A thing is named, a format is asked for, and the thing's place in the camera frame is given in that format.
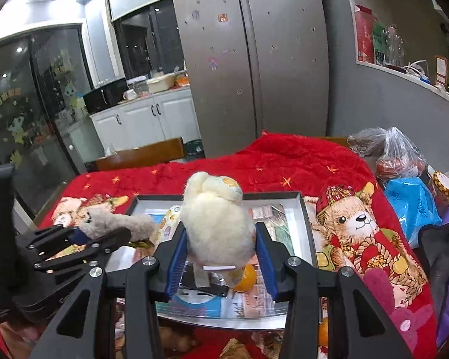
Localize white kitchen cabinet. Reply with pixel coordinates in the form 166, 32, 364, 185
89, 86, 201, 154

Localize small picture frame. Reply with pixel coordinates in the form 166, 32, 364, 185
434, 55, 449, 87

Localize clear bag with dark contents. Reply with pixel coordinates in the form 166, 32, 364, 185
347, 127, 395, 158

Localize dark window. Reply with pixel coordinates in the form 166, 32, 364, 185
110, 0, 184, 79

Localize red box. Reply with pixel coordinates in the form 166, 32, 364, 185
355, 5, 378, 63

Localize clear plastic bottles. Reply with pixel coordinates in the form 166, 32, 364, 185
385, 25, 406, 67

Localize jar with patterned lid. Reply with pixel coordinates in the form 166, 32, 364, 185
432, 171, 449, 199

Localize white wall shelf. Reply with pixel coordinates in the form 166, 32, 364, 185
344, 0, 449, 113

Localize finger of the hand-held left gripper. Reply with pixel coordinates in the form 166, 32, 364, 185
18, 224, 90, 250
33, 228, 132, 274

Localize glass door with stickers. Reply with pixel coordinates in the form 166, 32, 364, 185
0, 24, 94, 210

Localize blue plastic bag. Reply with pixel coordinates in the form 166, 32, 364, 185
383, 177, 442, 247

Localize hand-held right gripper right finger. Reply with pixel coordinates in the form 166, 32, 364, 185
254, 222, 414, 359

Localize black microwave oven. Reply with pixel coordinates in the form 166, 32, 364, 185
83, 78, 128, 115

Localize tangerine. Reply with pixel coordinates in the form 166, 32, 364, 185
318, 318, 330, 346
232, 264, 258, 293

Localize clear bag with red contents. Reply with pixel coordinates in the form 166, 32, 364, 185
376, 127, 429, 184

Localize green box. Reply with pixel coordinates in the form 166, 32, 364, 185
372, 22, 388, 65

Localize grey tray box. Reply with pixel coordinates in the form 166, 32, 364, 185
105, 191, 318, 331

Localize pale orange-dotted packet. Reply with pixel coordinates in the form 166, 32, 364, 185
161, 205, 184, 247

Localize red printed blanket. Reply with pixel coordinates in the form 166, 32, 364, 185
0, 130, 438, 359

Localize beige fluffy plush toy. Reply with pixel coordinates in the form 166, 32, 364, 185
77, 206, 158, 244

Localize cream basin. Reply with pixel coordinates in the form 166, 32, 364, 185
147, 75, 176, 93

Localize pink plush toy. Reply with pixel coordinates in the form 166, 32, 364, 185
363, 267, 435, 345

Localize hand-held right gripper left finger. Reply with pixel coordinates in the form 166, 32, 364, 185
30, 226, 189, 359

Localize black cloth bag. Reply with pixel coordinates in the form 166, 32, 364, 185
417, 220, 449, 322

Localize cream plush toy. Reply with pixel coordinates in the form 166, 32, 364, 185
181, 171, 256, 281

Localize green trash bin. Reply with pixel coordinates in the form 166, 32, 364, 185
183, 139, 204, 162

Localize silver refrigerator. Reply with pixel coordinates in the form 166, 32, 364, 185
168, 0, 330, 159

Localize white power cable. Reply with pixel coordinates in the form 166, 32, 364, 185
402, 60, 433, 83

